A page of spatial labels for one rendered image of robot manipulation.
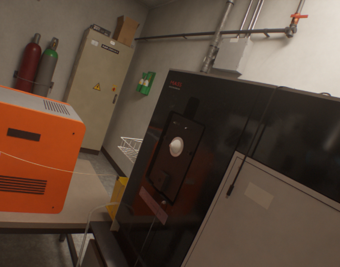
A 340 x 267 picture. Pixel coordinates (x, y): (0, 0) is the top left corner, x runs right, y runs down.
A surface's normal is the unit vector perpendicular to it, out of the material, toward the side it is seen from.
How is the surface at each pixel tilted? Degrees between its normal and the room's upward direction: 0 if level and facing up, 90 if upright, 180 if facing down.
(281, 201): 90
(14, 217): 0
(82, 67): 90
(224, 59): 90
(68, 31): 90
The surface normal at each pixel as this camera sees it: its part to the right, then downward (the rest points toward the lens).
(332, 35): -0.79, -0.20
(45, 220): 0.35, -0.92
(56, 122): 0.50, 0.33
